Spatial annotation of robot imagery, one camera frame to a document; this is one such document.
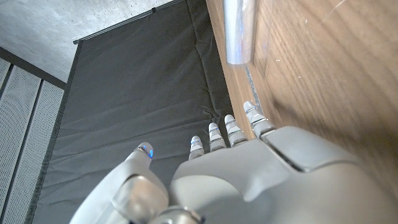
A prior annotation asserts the black fabric backdrop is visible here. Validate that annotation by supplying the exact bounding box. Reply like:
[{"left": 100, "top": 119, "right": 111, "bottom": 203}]
[{"left": 24, "top": 0, "right": 234, "bottom": 224}]

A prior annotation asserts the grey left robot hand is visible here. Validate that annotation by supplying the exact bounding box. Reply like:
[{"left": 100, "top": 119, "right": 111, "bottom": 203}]
[{"left": 68, "top": 101, "right": 398, "bottom": 224}]

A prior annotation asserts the black backdrop crossbar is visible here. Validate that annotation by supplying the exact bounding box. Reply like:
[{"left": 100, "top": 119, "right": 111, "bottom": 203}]
[{"left": 73, "top": 0, "right": 184, "bottom": 45}]

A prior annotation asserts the cling film roll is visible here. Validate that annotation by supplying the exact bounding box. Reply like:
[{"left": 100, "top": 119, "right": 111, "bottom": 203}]
[{"left": 223, "top": 0, "right": 257, "bottom": 65}]

